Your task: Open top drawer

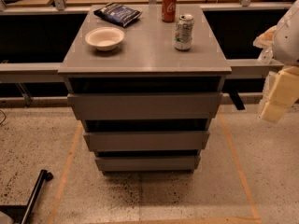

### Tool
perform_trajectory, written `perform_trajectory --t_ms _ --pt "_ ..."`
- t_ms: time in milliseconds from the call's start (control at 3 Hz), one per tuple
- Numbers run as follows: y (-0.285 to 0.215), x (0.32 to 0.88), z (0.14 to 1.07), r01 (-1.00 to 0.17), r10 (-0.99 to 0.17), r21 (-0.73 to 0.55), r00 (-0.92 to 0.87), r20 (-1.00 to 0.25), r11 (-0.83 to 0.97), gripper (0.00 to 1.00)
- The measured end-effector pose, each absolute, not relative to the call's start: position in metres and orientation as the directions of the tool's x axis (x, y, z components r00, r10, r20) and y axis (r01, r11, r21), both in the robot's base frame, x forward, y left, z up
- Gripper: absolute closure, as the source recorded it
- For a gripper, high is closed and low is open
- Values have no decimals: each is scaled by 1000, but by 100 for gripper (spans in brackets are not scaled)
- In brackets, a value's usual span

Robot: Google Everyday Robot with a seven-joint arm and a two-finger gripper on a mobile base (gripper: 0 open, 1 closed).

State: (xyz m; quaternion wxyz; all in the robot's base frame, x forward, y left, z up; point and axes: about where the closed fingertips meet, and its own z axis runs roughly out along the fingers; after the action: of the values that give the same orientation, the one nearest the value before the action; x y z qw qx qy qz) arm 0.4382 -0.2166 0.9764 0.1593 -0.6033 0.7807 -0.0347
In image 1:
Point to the white paper bowl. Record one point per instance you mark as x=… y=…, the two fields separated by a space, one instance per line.
x=104 y=38

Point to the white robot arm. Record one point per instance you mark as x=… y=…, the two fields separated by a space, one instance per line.
x=280 y=43

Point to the red cola can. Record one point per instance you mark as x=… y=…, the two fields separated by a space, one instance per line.
x=169 y=10

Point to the grey drawer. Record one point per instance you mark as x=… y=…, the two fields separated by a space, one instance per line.
x=145 y=106
x=131 y=164
x=146 y=141

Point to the black metal leg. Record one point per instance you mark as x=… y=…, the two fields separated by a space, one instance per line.
x=20 y=214

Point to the grey bottom drawer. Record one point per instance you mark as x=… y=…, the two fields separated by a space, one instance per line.
x=131 y=164

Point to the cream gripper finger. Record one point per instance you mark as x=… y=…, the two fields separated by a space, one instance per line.
x=280 y=92

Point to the green white soda can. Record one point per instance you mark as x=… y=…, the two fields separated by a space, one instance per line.
x=183 y=32

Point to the grey middle drawer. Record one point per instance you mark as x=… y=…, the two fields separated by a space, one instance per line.
x=146 y=141

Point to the clear sanitizer bottle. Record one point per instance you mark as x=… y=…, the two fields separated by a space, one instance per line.
x=265 y=56

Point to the grey top drawer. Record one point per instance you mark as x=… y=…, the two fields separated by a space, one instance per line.
x=145 y=106

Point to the grey drawer cabinet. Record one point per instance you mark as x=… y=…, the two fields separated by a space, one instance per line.
x=147 y=62

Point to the blue chip bag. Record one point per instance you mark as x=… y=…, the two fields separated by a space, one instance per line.
x=117 y=14

